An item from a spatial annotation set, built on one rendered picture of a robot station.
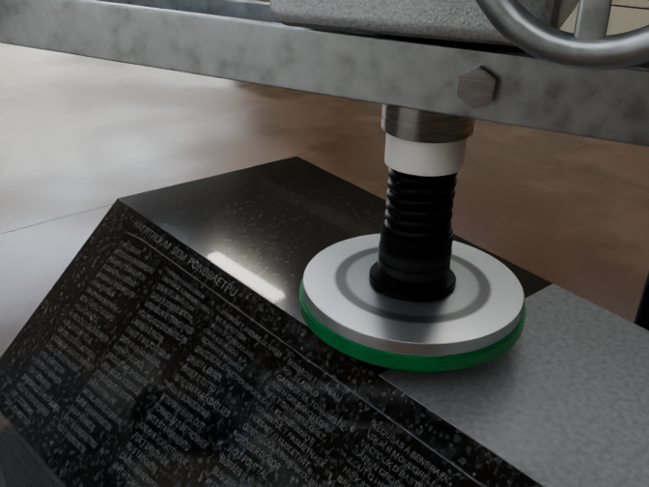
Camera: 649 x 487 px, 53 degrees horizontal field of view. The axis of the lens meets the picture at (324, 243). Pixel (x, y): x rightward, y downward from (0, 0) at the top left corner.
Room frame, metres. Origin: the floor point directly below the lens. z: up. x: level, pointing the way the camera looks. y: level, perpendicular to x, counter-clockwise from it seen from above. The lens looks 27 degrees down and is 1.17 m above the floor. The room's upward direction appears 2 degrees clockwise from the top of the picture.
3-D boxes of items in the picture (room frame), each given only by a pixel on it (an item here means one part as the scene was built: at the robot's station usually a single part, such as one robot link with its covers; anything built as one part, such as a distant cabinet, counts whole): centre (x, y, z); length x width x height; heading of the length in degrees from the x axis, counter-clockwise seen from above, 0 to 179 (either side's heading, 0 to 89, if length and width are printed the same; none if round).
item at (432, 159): (0.55, -0.09, 1.00); 0.07 x 0.07 x 0.04
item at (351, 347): (0.55, -0.09, 0.85); 0.22 x 0.22 x 0.04
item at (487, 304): (0.55, -0.09, 0.85); 0.21 x 0.21 x 0.01
